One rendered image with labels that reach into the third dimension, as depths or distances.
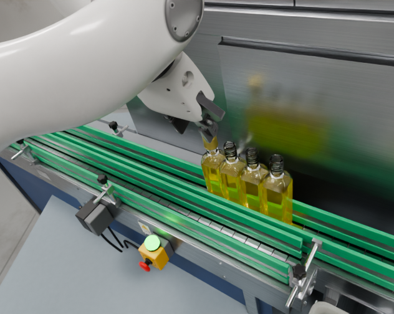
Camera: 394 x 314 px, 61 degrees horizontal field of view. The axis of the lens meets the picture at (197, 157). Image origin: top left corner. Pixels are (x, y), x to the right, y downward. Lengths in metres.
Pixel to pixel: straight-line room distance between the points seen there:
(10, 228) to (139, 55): 2.73
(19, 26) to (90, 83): 3.80
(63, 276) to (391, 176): 1.15
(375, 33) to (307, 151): 0.32
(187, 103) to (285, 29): 0.35
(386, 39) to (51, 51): 0.55
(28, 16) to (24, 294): 2.97
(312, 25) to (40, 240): 1.32
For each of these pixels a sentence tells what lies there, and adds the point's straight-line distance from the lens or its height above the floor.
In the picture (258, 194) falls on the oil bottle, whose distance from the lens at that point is 0.81.
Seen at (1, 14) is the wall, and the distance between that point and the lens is 4.10.
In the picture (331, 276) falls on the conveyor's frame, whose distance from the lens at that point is 0.90.
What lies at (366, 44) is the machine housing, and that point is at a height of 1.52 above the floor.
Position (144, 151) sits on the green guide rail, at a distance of 1.13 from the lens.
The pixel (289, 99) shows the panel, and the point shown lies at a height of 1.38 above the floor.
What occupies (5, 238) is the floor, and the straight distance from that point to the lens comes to 2.90.
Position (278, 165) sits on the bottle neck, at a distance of 0.73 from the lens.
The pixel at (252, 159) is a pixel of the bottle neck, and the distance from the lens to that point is 0.76.
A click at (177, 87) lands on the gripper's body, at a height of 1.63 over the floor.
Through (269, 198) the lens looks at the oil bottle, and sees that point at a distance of 0.80.
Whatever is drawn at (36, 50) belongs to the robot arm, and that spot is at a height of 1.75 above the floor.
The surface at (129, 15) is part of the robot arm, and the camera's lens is 0.26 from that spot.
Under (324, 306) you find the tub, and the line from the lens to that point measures 0.89.
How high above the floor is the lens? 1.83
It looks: 43 degrees down
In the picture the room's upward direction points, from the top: 15 degrees counter-clockwise
